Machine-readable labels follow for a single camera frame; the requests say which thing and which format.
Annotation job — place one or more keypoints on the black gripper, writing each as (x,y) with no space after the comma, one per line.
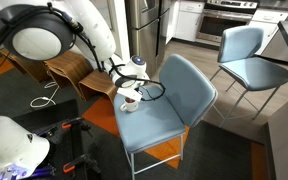
(130,93)

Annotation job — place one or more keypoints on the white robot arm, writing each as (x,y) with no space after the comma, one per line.
(40,30)

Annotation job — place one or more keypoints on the near blue upholstered chair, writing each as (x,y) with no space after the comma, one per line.
(183,98)

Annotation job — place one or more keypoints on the blue upholstered chair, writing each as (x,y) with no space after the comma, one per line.
(183,98)
(237,58)

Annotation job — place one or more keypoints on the far blue upholstered chair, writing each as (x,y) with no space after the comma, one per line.
(237,58)

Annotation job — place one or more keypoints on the white ceramic mug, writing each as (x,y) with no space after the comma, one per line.
(129,105)

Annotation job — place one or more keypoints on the right walnut wooden stool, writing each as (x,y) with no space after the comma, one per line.
(97,82)

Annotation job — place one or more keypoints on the walnut wooden stool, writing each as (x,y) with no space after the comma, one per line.
(69,68)
(35,69)
(97,82)

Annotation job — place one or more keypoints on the upper orange black clamp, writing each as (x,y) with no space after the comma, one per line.
(78,121)

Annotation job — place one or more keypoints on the orange black clamp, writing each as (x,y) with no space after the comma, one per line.
(82,159)
(78,121)

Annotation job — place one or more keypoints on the middle walnut wooden stool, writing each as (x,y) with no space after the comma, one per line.
(69,68)

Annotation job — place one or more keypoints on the stainless steel refrigerator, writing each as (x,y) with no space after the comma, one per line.
(147,22)

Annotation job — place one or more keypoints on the black mounting table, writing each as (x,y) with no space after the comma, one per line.
(66,144)

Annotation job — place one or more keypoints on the white kitchen cabinet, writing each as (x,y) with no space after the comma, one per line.
(184,19)

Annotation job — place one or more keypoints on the lower orange black clamp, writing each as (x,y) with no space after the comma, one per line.
(82,159)

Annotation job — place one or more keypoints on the stainless steel oven range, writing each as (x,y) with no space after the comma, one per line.
(219,15)

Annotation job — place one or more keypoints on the left walnut wooden stool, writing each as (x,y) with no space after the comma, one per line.
(35,69)

